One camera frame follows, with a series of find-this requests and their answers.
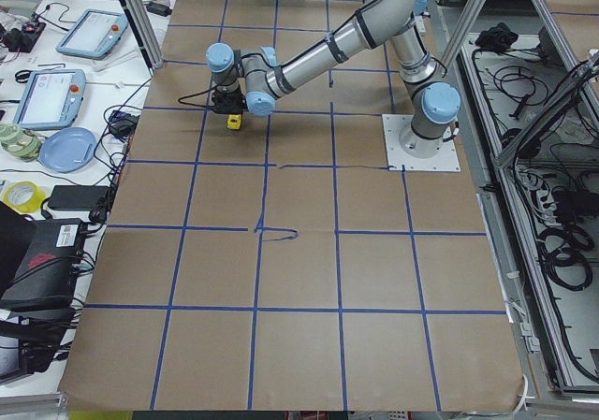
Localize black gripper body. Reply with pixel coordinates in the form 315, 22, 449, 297
212, 89, 247, 115

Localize yellow beetle toy car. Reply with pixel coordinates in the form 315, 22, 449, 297
226, 114, 242, 130

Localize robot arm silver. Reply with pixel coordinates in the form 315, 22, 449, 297
206, 0, 461, 159

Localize far teach pendant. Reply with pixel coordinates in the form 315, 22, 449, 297
55, 9, 129, 60

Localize teach pendant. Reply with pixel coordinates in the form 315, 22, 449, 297
13, 69, 87, 131
55, 9, 129, 60

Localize blue plastic plate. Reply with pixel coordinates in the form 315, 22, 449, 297
38, 127, 97, 173

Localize near teach pendant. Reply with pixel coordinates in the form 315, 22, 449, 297
13, 69, 87, 131

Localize black power adapter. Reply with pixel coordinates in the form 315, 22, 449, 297
47, 185, 109, 211

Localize green tape rolls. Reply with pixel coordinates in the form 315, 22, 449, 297
1, 123, 42, 162

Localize yellow tape roll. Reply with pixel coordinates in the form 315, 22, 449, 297
2, 181, 46, 214

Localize black computer box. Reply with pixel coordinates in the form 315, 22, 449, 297
1, 204, 85, 312

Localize black braided cable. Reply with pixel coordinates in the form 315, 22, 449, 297
176, 87, 216, 110

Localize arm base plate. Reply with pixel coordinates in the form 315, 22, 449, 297
382, 114, 460, 172

